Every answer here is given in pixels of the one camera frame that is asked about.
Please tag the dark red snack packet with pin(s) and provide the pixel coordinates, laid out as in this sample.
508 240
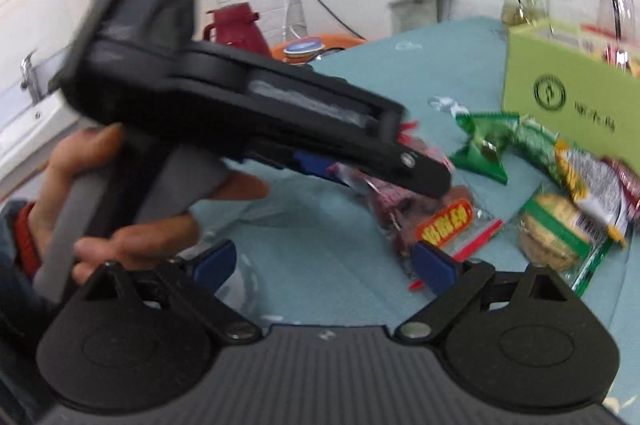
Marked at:
627 185

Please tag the yellow silver snack packet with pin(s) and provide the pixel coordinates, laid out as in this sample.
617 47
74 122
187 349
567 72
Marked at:
595 185

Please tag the green cardboard box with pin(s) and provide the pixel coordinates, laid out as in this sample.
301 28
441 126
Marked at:
565 95

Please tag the green edged biscuit packet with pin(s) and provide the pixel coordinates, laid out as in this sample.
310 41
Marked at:
550 225

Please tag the white sink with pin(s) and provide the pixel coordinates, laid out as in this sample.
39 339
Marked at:
30 130

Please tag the green snack packet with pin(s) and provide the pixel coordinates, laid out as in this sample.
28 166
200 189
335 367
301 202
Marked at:
477 140

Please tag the metal faucet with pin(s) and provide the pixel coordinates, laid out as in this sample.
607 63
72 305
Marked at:
31 75

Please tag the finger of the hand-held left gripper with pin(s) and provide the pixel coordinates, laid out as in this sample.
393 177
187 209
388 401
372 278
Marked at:
425 170
315 164

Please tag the red thermos jug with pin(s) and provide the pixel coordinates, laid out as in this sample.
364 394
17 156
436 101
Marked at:
237 27

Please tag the orange plastic basin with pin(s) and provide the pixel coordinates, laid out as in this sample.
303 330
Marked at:
340 42

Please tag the person's left forearm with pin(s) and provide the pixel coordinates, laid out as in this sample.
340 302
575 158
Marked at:
17 250

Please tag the teal printed tablecloth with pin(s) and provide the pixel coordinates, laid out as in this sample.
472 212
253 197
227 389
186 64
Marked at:
310 245

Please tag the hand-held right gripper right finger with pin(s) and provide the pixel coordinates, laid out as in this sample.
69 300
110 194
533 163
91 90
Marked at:
434 267

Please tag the round blue tin lid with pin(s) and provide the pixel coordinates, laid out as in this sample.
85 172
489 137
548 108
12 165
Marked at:
302 47

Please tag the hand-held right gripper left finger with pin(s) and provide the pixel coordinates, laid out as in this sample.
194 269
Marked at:
215 265

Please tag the clear packet red yellow label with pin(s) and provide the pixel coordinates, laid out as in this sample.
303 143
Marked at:
445 217

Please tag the person's left hand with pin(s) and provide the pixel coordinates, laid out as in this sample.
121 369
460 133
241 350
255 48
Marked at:
65 185

